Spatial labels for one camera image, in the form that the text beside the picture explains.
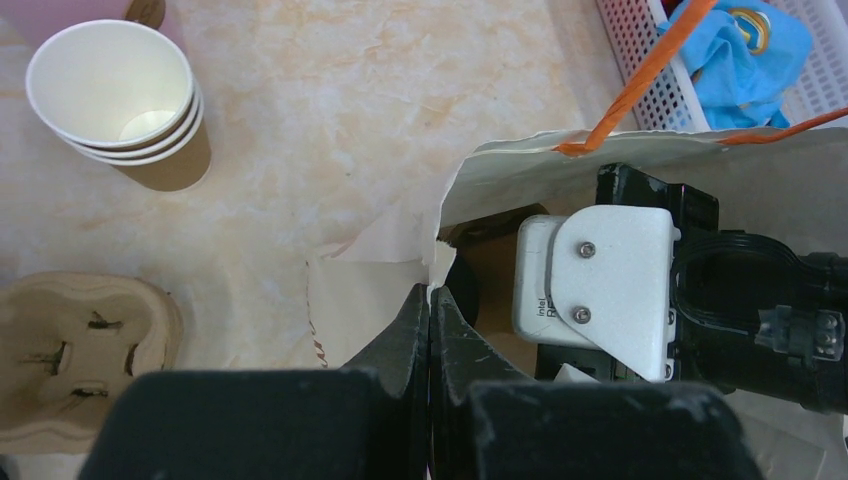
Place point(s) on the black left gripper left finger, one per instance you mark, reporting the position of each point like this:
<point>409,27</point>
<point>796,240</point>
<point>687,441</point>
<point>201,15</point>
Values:
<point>364,420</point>

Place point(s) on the blue cartoon cloth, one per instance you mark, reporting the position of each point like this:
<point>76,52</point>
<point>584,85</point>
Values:
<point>741,59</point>

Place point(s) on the brown paper coffee cup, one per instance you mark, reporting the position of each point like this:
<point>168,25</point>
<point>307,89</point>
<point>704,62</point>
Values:
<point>493,263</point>

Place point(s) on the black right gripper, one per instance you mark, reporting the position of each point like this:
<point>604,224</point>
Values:
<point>750,314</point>

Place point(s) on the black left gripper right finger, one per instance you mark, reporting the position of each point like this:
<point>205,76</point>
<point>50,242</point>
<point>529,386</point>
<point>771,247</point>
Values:
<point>491,421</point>

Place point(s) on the pink straw holder cup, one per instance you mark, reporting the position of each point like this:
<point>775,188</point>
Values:
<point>37,20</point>

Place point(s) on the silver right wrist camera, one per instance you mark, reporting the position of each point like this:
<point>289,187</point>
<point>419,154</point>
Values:
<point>599,280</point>

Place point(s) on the brown pulp cup carrier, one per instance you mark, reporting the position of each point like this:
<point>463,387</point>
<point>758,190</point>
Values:
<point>71,344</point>

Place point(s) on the stack of brown paper cups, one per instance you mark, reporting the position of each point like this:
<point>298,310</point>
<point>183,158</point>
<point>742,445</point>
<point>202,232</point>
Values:
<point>125,95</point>

